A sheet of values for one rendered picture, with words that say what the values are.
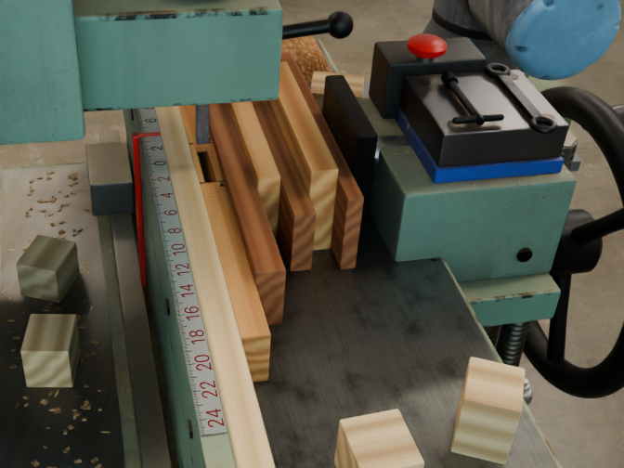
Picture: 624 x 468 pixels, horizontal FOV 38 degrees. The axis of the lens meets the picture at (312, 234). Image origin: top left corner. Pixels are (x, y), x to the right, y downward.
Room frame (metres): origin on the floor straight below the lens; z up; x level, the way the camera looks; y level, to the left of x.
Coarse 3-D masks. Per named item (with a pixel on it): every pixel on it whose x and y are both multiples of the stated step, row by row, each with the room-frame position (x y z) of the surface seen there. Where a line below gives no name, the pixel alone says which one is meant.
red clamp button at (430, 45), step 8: (408, 40) 0.64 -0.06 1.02; (416, 40) 0.63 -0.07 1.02; (424, 40) 0.63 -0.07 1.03; (432, 40) 0.63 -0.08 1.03; (440, 40) 0.64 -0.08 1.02; (408, 48) 0.63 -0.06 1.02; (416, 48) 0.62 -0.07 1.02; (424, 48) 0.62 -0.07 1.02; (432, 48) 0.62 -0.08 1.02; (440, 48) 0.63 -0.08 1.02; (424, 56) 0.62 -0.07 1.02; (432, 56) 0.62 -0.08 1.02
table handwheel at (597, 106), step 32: (544, 96) 0.75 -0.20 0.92; (576, 96) 0.71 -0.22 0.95; (608, 128) 0.66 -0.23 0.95; (608, 160) 0.64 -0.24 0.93; (576, 224) 0.68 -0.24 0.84; (608, 224) 0.63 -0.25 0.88; (576, 256) 0.66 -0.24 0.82; (544, 352) 0.66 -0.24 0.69; (576, 384) 0.59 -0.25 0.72; (608, 384) 0.56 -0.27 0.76
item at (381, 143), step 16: (336, 80) 0.62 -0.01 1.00; (336, 96) 0.59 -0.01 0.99; (352, 96) 0.59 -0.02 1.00; (336, 112) 0.59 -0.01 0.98; (352, 112) 0.57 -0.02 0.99; (336, 128) 0.58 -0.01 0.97; (352, 128) 0.55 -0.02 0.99; (368, 128) 0.55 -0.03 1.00; (352, 144) 0.55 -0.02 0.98; (368, 144) 0.54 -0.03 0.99; (384, 144) 0.59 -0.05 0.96; (400, 144) 0.59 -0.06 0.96; (352, 160) 0.54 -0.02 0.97; (368, 160) 0.54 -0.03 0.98; (368, 176) 0.54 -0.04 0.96; (368, 192) 0.54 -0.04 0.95; (368, 208) 0.54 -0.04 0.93
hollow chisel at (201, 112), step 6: (198, 108) 0.58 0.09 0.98; (204, 108) 0.58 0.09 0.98; (198, 114) 0.58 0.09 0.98; (204, 114) 0.58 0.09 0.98; (198, 120) 0.58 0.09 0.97; (204, 120) 0.58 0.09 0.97; (198, 126) 0.58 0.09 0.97; (204, 126) 0.58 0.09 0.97; (198, 132) 0.58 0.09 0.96; (204, 132) 0.58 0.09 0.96; (198, 138) 0.58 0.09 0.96; (204, 138) 0.58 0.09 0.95; (198, 144) 0.58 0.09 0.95
